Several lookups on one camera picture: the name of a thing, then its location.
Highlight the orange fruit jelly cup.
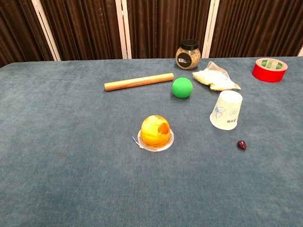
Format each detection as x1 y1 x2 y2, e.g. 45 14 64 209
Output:
132 114 175 152

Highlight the wooden dowel rod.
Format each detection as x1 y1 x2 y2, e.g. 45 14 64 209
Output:
104 72 175 92

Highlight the green rubber ball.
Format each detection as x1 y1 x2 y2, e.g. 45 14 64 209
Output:
172 77 194 98

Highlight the grain jar black lid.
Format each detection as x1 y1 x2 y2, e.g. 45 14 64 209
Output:
175 39 202 70

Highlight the brown curtain panel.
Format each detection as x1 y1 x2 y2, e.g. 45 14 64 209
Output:
39 0 123 61
0 0 54 68
125 0 211 59
209 0 303 59

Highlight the red tape roll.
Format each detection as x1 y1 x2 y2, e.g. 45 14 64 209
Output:
251 58 288 83

